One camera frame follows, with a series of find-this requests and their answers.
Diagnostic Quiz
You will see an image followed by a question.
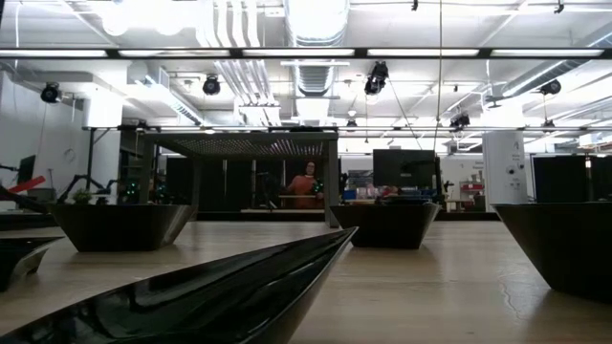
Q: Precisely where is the black teardrop mini plate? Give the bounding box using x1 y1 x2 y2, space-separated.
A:
0 235 67 293
0 226 359 344

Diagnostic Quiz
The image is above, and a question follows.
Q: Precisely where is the black square plate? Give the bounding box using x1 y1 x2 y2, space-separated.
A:
50 204 196 253

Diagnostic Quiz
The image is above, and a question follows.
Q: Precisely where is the black wavy square bowl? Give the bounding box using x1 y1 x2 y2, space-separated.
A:
492 202 612 306
329 203 441 250

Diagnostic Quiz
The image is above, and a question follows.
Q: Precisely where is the person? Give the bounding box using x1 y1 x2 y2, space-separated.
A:
285 160 326 210

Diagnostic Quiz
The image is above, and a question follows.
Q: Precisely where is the black computer monitor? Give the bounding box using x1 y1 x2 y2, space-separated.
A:
372 148 439 190

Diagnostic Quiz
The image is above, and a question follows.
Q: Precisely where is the black ceiling spotlight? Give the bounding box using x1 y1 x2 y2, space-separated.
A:
40 81 62 104
202 75 222 97
539 78 563 97
448 112 472 130

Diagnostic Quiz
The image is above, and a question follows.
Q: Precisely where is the white round column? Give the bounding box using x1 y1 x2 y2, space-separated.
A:
481 129 530 206

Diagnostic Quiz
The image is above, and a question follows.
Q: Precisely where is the black partition panel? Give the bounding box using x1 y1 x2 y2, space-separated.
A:
531 155 612 204

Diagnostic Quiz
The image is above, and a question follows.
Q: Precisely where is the red bar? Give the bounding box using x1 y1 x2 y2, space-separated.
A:
7 175 48 195

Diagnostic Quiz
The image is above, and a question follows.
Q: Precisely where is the black overhead camera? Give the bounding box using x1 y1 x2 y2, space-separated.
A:
363 60 391 96

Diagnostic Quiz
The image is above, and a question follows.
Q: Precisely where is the thin hanging cable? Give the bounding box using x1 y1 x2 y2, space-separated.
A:
432 0 444 153

